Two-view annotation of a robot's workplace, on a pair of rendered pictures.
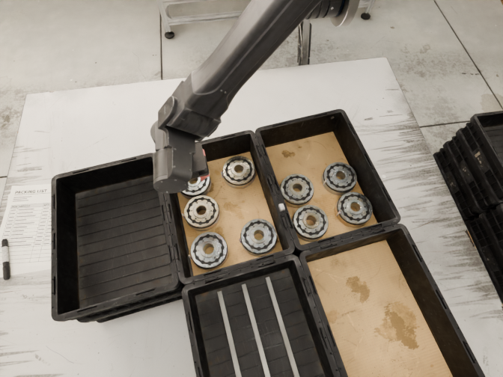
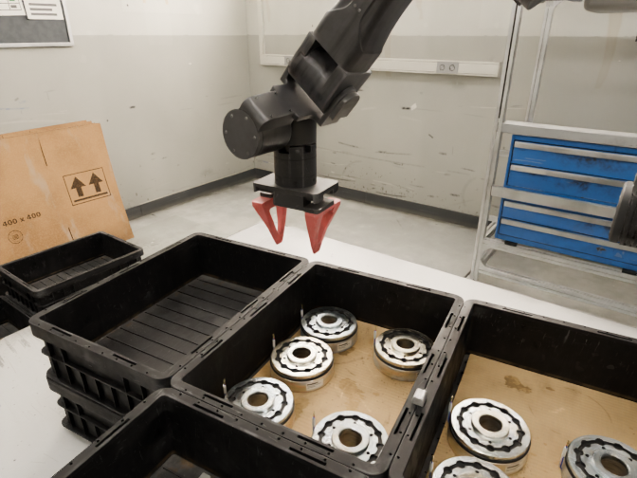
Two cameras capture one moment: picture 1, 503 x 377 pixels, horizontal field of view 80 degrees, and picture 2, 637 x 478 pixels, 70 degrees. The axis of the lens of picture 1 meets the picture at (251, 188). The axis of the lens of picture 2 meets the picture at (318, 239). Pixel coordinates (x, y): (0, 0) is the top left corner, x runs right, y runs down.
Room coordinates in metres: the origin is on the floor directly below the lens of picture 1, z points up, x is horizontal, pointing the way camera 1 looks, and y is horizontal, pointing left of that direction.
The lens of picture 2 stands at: (-0.09, -0.29, 1.34)
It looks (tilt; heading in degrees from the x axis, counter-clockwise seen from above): 24 degrees down; 44
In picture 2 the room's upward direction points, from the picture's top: straight up
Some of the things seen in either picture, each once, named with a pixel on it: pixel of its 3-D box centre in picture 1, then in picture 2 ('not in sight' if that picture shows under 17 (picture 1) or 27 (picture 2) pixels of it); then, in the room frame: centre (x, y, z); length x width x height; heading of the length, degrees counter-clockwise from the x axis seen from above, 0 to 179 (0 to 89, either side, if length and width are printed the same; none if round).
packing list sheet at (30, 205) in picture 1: (31, 225); not in sight; (0.33, 0.75, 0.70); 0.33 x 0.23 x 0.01; 8
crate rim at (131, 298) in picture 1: (111, 227); (185, 291); (0.25, 0.37, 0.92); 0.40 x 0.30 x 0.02; 16
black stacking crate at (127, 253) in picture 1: (119, 233); (189, 315); (0.25, 0.37, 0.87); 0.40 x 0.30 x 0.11; 16
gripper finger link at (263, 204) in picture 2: not in sight; (285, 215); (0.31, 0.17, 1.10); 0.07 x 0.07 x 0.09; 15
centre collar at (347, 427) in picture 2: (258, 235); (350, 438); (0.25, -0.02, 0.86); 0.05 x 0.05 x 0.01
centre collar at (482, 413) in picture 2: (297, 188); (490, 424); (0.39, -0.14, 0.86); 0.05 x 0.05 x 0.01
